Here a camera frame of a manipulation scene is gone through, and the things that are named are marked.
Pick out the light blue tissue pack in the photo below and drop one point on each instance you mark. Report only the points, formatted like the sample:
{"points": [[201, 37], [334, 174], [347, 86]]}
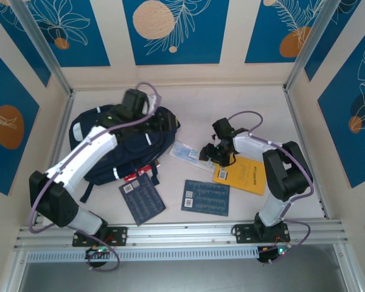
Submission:
{"points": [[182, 150]]}

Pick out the yellow book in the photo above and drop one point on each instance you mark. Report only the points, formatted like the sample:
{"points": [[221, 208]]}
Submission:
{"points": [[246, 176]]}

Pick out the dark blue paperback book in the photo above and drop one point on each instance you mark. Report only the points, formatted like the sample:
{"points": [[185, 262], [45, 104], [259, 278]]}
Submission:
{"points": [[207, 197], [143, 200]]}

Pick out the navy blue backpack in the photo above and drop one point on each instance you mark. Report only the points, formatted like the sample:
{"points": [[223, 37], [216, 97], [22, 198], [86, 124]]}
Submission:
{"points": [[134, 152]]}

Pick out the red snack packet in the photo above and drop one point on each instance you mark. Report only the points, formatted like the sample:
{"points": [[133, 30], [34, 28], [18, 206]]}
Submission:
{"points": [[132, 178]]}

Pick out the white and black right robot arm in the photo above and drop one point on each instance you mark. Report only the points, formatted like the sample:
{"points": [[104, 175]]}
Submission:
{"points": [[280, 176]]}

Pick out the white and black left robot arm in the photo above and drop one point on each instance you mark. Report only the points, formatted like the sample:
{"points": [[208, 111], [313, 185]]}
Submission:
{"points": [[79, 155]]}

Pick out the black controller board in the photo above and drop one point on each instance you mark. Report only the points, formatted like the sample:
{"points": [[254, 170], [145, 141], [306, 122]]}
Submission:
{"points": [[267, 255], [94, 254]]}

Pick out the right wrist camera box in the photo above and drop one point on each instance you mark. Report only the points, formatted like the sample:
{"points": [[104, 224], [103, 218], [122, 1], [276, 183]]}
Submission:
{"points": [[215, 138]]}

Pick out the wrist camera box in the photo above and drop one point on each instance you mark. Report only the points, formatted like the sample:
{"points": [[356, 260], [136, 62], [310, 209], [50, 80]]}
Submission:
{"points": [[215, 138], [153, 103]]}

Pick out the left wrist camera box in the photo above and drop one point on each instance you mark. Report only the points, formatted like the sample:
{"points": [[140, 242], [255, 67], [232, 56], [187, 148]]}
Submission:
{"points": [[153, 103]]}

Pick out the aluminium side rail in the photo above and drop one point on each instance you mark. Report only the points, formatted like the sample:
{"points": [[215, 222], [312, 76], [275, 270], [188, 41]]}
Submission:
{"points": [[298, 127], [62, 127]]}

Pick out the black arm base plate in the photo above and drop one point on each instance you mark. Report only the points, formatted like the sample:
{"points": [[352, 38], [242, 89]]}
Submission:
{"points": [[118, 235], [243, 234]]}

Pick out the aluminium mounting rail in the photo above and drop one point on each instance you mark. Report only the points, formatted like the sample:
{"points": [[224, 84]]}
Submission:
{"points": [[182, 234]]}

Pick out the aluminium frame post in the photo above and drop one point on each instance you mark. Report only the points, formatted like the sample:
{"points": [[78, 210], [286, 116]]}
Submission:
{"points": [[42, 45], [310, 39]]}

